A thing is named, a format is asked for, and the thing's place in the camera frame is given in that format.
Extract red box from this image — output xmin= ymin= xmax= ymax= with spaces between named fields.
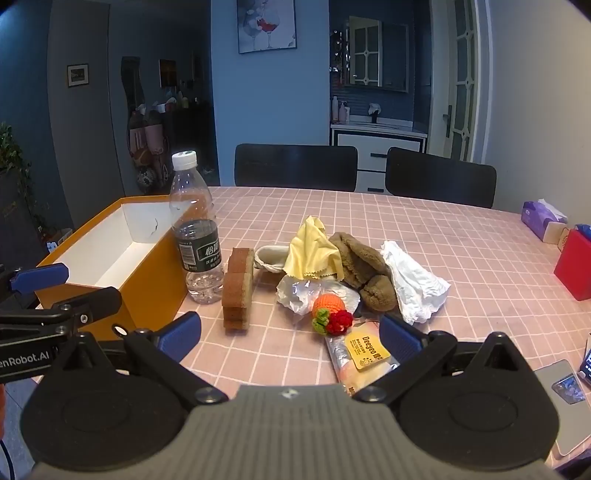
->
xmin=553 ymin=224 xmax=591 ymax=302

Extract black chair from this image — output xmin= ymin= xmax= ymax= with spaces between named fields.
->
xmin=385 ymin=147 xmax=498 ymax=209
xmin=234 ymin=143 xmax=359 ymax=192

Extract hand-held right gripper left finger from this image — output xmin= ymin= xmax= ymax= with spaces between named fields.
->
xmin=51 ymin=312 xmax=229 ymax=407

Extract dark sideboard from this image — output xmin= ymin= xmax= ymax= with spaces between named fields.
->
xmin=161 ymin=104 xmax=218 ymax=185

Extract red green crochet flower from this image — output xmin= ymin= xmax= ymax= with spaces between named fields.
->
xmin=311 ymin=308 xmax=354 ymax=335

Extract smartphone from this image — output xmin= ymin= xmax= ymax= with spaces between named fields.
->
xmin=577 ymin=337 xmax=591 ymax=384

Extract orange cardboard box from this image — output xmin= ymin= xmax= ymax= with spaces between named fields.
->
xmin=34 ymin=195 xmax=204 ymax=342

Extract white tissue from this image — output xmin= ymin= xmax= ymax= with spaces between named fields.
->
xmin=379 ymin=240 xmax=451 ymax=325

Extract wine glass wall picture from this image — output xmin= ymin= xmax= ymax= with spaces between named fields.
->
xmin=236 ymin=0 xmax=297 ymax=55

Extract cream crochet piece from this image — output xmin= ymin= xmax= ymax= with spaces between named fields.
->
xmin=254 ymin=244 xmax=291 ymax=274

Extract white sink cabinet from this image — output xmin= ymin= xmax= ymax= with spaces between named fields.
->
xmin=330 ymin=122 xmax=428 ymax=193

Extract purple tissue pack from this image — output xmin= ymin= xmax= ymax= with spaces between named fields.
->
xmin=521 ymin=198 xmax=570 ymax=252

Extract grey tablet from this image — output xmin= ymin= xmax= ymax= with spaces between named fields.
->
xmin=533 ymin=359 xmax=591 ymax=457

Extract white glass door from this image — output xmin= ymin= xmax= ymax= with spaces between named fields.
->
xmin=427 ymin=0 xmax=490 ymax=162

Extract green plant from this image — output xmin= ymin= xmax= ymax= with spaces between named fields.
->
xmin=0 ymin=122 xmax=44 ymax=241

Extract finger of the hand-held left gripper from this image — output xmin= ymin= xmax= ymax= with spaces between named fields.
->
xmin=0 ymin=286 xmax=123 ymax=329
xmin=0 ymin=262 xmax=70 ymax=305

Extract pink hanging bags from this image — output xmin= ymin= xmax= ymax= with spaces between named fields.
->
xmin=127 ymin=108 xmax=169 ymax=195

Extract yellow cleaning cloth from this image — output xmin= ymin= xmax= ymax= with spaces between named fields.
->
xmin=283 ymin=216 xmax=345 ymax=281

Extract brown sponge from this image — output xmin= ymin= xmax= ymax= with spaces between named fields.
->
xmin=222 ymin=247 xmax=256 ymax=330

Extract orange crochet ball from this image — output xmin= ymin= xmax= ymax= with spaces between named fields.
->
xmin=312 ymin=294 xmax=346 ymax=319

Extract brown plush cloth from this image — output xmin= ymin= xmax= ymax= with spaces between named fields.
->
xmin=328 ymin=232 xmax=402 ymax=315

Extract clear plastic water bottle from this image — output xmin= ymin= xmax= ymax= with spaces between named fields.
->
xmin=170 ymin=150 xmax=225 ymax=304

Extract wall mirror cabinet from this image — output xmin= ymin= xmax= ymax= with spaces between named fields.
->
xmin=348 ymin=16 xmax=409 ymax=93

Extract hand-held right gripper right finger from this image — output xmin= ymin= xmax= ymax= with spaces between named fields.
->
xmin=352 ymin=315 xmax=532 ymax=403

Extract crumpled clear plastic wrapper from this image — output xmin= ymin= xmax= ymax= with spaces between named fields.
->
xmin=276 ymin=272 xmax=361 ymax=317

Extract pink checked tablecloth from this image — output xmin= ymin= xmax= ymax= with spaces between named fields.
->
xmin=178 ymin=185 xmax=591 ymax=467

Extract yellow label snack packet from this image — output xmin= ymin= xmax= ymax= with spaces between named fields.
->
xmin=324 ymin=318 xmax=400 ymax=398

